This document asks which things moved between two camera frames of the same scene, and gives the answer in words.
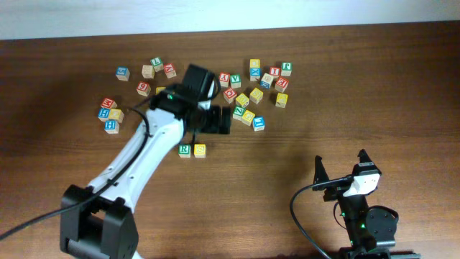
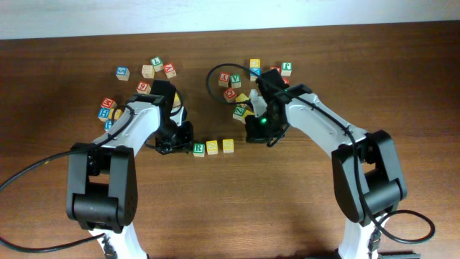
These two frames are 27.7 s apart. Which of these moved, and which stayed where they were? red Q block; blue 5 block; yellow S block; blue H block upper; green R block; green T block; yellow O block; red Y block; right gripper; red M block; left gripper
Moved: left gripper; right gripper; green R block; yellow S block
Stayed: green T block; red M block; red Q block; red Y block; blue 5 block; yellow O block; blue H block upper
